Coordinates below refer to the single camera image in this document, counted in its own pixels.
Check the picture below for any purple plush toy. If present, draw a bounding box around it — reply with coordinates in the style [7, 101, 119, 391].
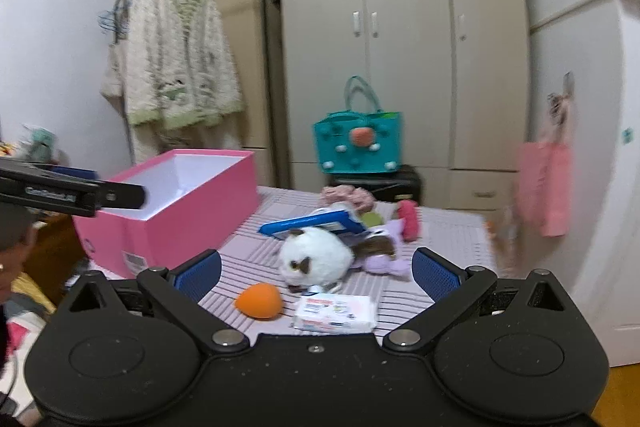
[350, 219, 410, 280]

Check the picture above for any black suitcase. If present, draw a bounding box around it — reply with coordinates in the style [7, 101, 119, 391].
[326, 165, 423, 204]

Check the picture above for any blue framed tablet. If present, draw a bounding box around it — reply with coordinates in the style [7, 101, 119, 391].
[258, 209, 367, 239]

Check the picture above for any striped bed sheet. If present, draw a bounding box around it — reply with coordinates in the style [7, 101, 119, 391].
[64, 184, 501, 348]

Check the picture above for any beige wardrobe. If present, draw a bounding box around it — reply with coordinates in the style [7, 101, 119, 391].
[281, 0, 529, 211]

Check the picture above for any orange soft ball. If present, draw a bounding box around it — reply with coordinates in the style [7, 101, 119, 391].
[234, 283, 283, 321]

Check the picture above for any black clothes rack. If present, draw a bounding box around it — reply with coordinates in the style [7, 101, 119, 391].
[114, 0, 288, 186]

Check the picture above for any pink paper bag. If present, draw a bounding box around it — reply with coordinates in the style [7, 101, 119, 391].
[515, 142, 573, 237]

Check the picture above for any cream fuzzy cardigan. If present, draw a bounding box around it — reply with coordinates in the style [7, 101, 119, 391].
[101, 0, 244, 164]

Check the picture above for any green soft egg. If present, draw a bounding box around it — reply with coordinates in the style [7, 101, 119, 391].
[360, 211, 385, 229]

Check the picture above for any pink storage box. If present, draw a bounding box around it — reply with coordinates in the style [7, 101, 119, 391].
[74, 148, 260, 279]

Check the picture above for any white brown plush cat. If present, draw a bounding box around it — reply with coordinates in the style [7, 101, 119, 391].
[278, 227, 355, 293]

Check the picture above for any white wet wipes pack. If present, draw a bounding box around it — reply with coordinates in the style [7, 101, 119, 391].
[293, 294, 378, 335]

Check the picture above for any pink floral cloth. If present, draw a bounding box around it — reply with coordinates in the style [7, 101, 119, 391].
[320, 184, 375, 213]

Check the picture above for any teal felt tote bag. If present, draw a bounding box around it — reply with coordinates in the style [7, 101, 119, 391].
[312, 76, 402, 176]

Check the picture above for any pink fluffy plush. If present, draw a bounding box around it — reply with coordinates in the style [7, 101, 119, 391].
[396, 199, 420, 243]

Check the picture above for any white refrigerator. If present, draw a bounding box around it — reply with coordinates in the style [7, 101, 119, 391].
[520, 0, 639, 366]

